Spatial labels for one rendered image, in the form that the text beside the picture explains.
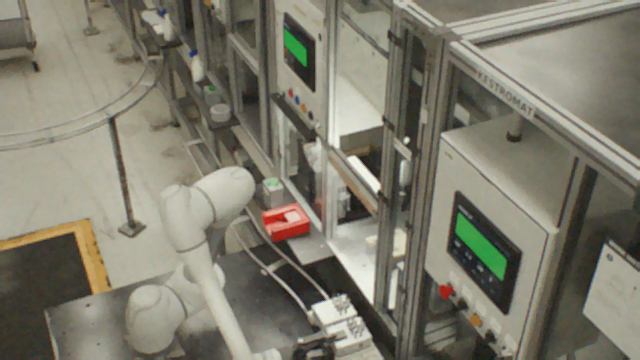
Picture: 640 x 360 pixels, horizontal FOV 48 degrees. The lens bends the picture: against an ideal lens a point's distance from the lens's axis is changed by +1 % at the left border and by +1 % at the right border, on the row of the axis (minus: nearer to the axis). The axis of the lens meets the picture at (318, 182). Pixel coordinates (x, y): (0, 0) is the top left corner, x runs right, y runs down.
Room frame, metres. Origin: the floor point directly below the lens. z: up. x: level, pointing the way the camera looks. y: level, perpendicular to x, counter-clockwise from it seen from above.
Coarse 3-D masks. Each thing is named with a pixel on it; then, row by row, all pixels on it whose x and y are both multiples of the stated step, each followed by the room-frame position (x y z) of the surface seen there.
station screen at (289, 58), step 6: (282, 24) 2.39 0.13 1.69; (288, 30) 2.34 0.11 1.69; (294, 36) 2.30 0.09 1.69; (300, 42) 2.25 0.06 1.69; (306, 48) 2.21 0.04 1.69; (288, 54) 2.35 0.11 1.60; (306, 54) 2.21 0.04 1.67; (288, 60) 2.35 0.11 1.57; (294, 60) 2.30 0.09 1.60; (306, 60) 2.21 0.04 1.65; (294, 66) 2.30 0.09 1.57; (300, 66) 2.25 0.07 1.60; (306, 66) 2.21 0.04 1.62; (294, 72) 2.30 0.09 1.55; (300, 72) 2.25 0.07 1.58; (306, 72) 2.21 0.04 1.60; (300, 78) 2.25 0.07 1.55; (306, 78) 2.21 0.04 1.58; (306, 84) 2.21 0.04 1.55
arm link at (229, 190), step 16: (208, 176) 1.78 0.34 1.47; (224, 176) 1.77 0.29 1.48; (240, 176) 1.80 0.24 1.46; (208, 192) 1.70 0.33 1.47; (224, 192) 1.72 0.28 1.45; (240, 192) 1.75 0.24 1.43; (224, 208) 1.69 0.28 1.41; (240, 208) 1.75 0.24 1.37; (224, 224) 1.74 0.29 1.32; (208, 240) 1.78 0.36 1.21; (176, 272) 1.89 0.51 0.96; (176, 288) 1.86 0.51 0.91; (192, 288) 1.84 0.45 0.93; (192, 304) 1.83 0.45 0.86
